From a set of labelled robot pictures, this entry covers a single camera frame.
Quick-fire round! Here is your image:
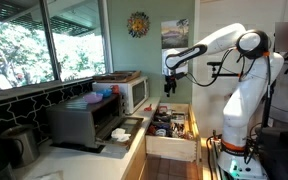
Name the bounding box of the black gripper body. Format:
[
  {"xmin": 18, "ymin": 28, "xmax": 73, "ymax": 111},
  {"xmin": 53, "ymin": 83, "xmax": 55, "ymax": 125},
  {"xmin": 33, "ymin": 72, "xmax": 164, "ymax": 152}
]
[{"xmin": 163, "ymin": 71, "xmax": 185, "ymax": 92}]

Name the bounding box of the white microwave oven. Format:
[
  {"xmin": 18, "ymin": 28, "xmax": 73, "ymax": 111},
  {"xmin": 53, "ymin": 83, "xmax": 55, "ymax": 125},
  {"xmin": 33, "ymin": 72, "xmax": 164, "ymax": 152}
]
[{"xmin": 92, "ymin": 75, "xmax": 150, "ymax": 115}]

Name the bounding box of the wooden tray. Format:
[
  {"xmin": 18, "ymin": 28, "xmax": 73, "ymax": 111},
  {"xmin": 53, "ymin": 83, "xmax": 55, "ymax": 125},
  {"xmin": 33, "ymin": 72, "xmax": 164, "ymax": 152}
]
[{"xmin": 92, "ymin": 70, "xmax": 142, "ymax": 84}]

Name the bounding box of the landscape painting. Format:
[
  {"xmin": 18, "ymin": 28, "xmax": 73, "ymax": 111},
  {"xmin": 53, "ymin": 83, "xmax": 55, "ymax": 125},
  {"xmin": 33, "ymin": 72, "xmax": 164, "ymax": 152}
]
[{"xmin": 160, "ymin": 18, "xmax": 190, "ymax": 50}]

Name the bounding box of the red plastic cup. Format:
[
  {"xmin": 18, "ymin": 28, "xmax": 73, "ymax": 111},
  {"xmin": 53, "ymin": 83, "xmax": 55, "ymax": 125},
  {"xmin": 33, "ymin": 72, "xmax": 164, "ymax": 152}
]
[{"xmin": 109, "ymin": 84, "xmax": 121, "ymax": 95}]

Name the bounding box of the open wooden drawer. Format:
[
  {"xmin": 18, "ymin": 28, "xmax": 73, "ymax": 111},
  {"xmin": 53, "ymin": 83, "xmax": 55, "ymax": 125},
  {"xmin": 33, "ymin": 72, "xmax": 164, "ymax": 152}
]
[{"xmin": 145, "ymin": 102, "xmax": 198, "ymax": 163}]

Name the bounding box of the blue plastic bowl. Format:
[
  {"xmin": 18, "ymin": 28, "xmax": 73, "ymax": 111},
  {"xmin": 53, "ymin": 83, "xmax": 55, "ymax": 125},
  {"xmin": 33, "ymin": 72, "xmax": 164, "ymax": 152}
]
[{"xmin": 98, "ymin": 87, "xmax": 113, "ymax": 98}]

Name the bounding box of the white crumpled cloth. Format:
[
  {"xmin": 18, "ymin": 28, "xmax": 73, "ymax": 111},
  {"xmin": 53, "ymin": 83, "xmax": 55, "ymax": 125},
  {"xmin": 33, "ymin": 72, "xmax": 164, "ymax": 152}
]
[{"xmin": 110, "ymin": 127, "xmax": 132, "ymax": 142}]

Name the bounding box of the purple plastic bowl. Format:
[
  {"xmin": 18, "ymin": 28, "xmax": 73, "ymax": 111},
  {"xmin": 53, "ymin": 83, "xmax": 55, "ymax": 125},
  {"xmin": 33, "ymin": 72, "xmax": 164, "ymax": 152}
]
[{"xmin": 82, "ymin": 91, "xmax": 104, "ymax": 104}]

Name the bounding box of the grey toaster oven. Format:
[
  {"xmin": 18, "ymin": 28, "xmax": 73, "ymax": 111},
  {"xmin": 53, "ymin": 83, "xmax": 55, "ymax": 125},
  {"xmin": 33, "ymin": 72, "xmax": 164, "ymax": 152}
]
[{"xmin": 46, "ymin": 93, "xmax": 145, "ymax": 149}]

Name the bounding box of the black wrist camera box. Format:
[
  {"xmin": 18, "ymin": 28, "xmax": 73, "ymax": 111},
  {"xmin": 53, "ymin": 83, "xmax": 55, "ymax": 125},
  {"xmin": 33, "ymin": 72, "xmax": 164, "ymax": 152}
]
[{"xmin": 175, "ymin": 71, "xmax": 187, "ymax": 82}]

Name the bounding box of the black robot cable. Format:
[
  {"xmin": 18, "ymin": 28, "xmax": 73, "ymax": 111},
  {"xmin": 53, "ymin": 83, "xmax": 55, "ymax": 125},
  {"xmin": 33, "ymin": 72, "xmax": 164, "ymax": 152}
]
[{"xmin": 184, "ymin": 48, "xmax": 242, "ymax": 88}]

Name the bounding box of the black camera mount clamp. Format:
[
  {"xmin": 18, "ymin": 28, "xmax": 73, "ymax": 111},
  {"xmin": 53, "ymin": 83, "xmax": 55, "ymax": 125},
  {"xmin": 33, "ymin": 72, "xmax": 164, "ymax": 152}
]
[{"xmin": 206, "ymin": 61, "xmax": 242, "ymax": 80}]

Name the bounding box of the colourful sun wall ornament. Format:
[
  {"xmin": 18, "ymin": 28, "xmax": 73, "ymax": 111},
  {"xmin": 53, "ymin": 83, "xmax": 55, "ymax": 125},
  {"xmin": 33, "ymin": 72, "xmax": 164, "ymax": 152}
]
[{"xmin": 126, "ymin": 11, "xmax": 151, "ymax": 39}]

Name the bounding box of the black floor cable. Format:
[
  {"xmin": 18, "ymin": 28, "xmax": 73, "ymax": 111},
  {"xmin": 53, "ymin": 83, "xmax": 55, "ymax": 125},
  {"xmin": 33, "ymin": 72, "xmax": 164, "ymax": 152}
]
[{"xmin": 205, "ymin": 131, "xmax": 226, "ymax": 180}]

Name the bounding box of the window frame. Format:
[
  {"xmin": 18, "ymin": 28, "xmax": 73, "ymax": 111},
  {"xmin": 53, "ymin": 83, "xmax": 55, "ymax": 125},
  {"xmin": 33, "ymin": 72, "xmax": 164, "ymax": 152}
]
[{"xmin": 0, "ymin": 0, "xmax": 114, "ymax": 98}]

